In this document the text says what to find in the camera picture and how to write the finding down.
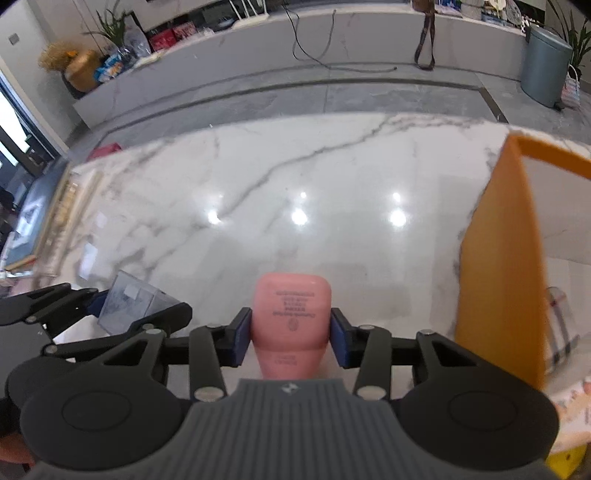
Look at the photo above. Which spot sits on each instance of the gold vase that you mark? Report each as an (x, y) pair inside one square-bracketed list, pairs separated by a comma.
[(83, 69)]

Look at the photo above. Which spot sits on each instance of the orange storage box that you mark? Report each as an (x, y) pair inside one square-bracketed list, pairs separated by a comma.
[(498, 258)]

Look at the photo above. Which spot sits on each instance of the dried yellow flowers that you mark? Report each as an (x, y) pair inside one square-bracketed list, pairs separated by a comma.
[(55, 55)]

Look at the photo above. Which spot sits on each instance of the white router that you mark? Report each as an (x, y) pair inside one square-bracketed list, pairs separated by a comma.
[(249, 11)]

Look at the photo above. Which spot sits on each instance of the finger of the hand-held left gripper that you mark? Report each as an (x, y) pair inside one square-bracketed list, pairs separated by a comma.
[(94, 300), (157, 316)]

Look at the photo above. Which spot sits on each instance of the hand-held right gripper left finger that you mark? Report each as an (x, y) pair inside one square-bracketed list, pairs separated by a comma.
[(242, 337)]

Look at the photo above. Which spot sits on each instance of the red flat item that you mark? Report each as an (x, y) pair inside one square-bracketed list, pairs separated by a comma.
[(105, 151)]

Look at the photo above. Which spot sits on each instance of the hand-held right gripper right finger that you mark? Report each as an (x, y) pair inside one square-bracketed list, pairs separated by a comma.
[(339, 341)]

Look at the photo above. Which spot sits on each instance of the plaid glasses case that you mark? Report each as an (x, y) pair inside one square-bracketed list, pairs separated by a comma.
[(563, 332)]

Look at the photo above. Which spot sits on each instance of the green potted plant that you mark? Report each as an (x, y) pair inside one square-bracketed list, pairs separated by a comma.
[(575, 37), (111, 23)]

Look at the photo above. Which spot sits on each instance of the red gift box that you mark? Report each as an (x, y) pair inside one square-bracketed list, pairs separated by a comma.
[(164, 39)]

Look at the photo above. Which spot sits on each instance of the yellow tape measure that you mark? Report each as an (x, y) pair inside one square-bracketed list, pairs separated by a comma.
[(570, 464)]

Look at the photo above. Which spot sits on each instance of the white floral lotion tube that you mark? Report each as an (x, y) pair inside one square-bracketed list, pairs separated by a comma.
[(575, 406)]

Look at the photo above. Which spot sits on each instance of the blue snack bag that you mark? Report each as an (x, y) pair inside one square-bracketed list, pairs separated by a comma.
[(110, 67)]

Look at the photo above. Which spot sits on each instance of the clear plastic box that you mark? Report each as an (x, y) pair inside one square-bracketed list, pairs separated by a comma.
[(134, 304)]

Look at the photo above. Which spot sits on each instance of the framed picture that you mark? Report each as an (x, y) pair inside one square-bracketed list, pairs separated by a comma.
[(32, 217)]

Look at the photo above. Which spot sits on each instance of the grey trash can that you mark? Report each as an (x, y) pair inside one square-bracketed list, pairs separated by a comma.
[(545, 64)]

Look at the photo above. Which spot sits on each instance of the pink tube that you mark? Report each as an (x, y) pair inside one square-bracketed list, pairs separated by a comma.
[(291, 323)]

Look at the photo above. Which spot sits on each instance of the striped bag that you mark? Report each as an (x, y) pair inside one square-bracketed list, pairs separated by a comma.
[(571, 90)]

